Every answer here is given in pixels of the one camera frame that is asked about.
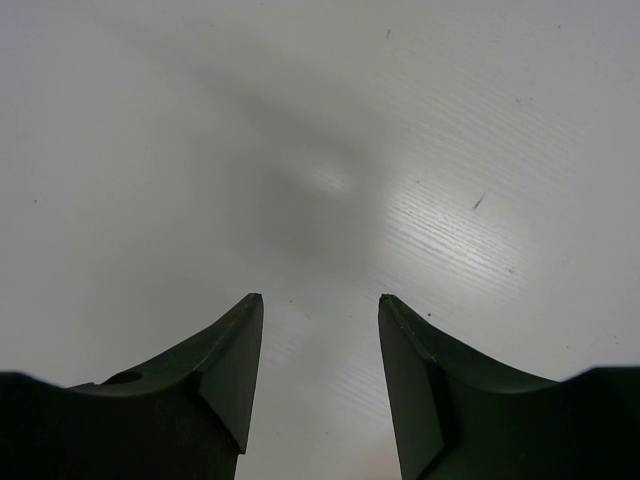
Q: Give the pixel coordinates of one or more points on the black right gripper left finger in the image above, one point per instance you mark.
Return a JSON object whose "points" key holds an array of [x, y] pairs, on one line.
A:
{"points": [[184, 414]]}

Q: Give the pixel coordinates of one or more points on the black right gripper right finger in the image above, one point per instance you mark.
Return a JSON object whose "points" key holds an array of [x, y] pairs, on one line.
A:
{"points": [[460, 414]]}

